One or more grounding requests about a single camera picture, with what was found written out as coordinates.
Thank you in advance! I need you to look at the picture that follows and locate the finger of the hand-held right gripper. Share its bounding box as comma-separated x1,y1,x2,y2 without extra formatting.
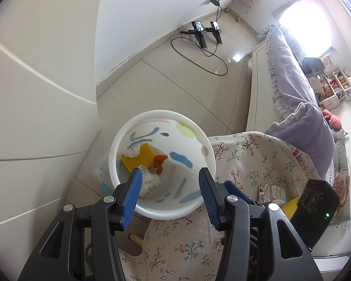
222,181,254,206

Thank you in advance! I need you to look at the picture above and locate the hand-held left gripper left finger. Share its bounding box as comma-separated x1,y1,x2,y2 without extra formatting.
18,167,143,281

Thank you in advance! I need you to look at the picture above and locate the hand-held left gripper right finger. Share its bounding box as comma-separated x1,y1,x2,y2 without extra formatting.
198,167,324,281

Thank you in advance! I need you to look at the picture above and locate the yellow sponge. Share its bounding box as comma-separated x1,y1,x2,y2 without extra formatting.
122,143,156,173
281,197,299,220

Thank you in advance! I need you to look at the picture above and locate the small drink carton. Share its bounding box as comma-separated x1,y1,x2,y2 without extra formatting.
258,183,286,204

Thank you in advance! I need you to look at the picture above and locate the white bin with colour print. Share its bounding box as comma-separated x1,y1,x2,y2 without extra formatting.
109,110,216,219

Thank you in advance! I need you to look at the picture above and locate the floral table cloth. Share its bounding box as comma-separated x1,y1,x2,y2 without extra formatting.
117,132,328,281

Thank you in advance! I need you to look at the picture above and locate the crumpled white tissue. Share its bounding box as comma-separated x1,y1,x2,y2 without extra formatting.
137,165,161,195
121,146,141,157

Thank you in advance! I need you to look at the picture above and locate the clear plastic container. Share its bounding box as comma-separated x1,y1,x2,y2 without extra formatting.
92,152,114,195

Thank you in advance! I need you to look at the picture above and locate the orange peel piece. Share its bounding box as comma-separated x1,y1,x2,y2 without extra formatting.
153,154,168,174

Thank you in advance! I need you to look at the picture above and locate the purple blanket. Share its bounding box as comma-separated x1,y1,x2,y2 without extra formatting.
265,102,335,179

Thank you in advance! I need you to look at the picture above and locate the pink plush toy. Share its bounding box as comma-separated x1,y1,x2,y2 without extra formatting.
322,109,343,131

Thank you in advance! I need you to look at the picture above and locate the white bookshelf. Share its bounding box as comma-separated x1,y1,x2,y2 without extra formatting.
308,67,351,109

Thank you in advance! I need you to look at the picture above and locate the bed with purple sheet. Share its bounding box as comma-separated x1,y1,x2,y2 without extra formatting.
246,24,325,135

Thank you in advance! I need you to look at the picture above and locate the white wardrobe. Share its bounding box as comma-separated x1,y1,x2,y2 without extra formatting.
0,0,106,230

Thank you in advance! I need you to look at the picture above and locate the grey office chair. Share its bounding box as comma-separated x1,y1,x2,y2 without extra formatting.
302,56,325,78

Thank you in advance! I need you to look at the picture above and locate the black floor stand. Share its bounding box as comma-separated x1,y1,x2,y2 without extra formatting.
181,20,223,49

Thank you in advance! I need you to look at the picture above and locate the bright window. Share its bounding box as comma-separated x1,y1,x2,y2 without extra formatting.
276,0,337,56

